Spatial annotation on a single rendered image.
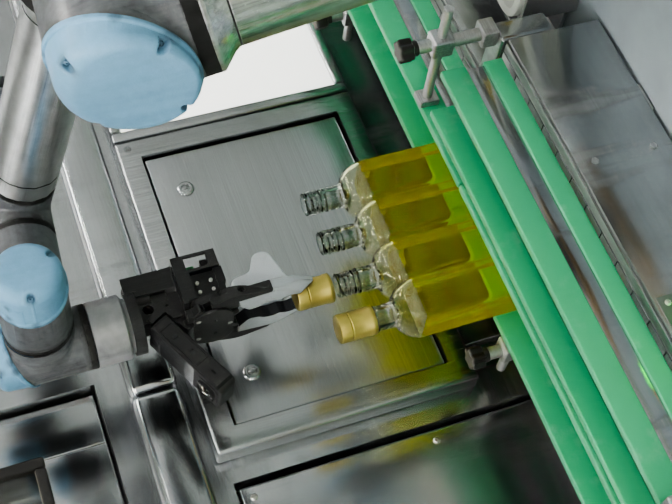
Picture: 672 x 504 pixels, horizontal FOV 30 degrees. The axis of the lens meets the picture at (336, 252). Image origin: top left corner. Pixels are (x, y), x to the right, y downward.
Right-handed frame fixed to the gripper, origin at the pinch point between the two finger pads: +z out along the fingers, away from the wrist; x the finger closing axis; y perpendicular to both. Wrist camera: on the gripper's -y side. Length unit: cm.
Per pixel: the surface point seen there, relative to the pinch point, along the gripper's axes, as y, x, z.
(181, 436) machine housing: -7.4, 12.6, -16.8
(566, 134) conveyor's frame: 2.9, -15.7, 31.5
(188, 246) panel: 17.5, 12.3, -8.5
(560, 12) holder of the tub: 22.6, -12.0, 41.2
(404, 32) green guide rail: 30.7, -4.5, 24.4
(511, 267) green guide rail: -6.8, -6.5, 22.3
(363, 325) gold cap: -6.6, -1.9, 4.9
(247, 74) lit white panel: 42.2, 12.0, 7.5
